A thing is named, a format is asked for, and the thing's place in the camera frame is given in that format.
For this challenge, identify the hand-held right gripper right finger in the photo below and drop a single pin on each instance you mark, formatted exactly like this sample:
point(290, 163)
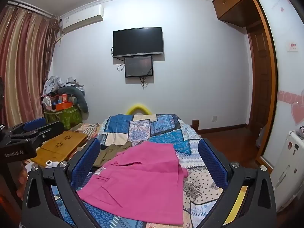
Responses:
point(213, 162)

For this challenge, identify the grey plush pillow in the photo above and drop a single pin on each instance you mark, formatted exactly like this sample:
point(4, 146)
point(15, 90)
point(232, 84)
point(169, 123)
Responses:
point(80, 99)

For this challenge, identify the green patterned storage bag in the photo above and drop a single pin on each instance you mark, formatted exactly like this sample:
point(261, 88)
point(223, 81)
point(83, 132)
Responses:
point(66, 118)

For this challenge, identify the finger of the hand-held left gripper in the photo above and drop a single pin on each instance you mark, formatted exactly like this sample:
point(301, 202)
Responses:
point(35, 124)
point(48, 130)

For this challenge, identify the striped pink curtain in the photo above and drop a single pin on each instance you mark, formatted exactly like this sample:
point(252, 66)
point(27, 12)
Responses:
point(23, 64)

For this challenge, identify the wooden lap desk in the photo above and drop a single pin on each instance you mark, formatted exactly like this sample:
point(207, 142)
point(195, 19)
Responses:
point(59, 144)

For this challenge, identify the yellow bed sheet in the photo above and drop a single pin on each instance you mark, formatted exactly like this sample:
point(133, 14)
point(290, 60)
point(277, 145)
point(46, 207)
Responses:
point(236, 204)

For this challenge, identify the orange box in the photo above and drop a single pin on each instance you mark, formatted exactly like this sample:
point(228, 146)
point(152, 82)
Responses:
point(63, 106)

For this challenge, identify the black wall television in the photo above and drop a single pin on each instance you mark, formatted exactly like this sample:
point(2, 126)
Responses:
point(138, 41)

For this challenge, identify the white wall socket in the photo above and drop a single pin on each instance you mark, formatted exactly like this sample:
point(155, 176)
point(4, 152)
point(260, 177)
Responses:
point(214, 118)

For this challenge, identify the brown wooden door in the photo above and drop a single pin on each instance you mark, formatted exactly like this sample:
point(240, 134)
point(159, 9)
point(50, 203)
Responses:
point(261, 87)

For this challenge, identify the small black wall monitor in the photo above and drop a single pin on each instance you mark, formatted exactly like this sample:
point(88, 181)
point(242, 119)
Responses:
point(139, 66)

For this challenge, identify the small white device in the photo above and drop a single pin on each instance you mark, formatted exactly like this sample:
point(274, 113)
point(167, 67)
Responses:
point(49, 163)

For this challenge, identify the pink pants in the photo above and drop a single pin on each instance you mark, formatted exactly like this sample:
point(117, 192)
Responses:
point(142, 171)

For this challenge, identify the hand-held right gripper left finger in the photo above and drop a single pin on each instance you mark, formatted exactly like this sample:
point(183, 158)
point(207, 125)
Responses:
point(85, 162)

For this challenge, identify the white appliance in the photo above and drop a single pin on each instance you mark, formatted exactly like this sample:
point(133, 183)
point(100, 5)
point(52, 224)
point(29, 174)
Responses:
point(287, 166)

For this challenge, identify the striped cloth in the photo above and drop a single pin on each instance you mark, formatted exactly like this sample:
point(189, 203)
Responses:
point(89, 129)

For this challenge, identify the white air conditioner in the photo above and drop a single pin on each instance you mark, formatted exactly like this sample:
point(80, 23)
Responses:
point(82, 19)

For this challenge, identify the olive green pants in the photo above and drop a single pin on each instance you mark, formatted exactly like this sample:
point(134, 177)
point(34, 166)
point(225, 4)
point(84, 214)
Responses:
point(114, 150)

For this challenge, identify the patchwork printed blanket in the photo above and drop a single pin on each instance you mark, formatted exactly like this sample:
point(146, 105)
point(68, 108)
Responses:
point(166, 128)

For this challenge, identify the wooden bed post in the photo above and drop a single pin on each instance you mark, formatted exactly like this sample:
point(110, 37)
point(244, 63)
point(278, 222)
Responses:
point(195, 124)

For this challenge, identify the white heart-print wardrobe door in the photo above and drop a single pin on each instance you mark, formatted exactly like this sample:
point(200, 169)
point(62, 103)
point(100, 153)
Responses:
point(287, 80)

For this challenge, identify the wooden overhead cabinet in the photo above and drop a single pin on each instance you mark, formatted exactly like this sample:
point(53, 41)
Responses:
point(234, 4)

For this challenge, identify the white paper label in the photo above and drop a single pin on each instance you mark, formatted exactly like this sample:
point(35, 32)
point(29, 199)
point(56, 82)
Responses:
point(292, 47)

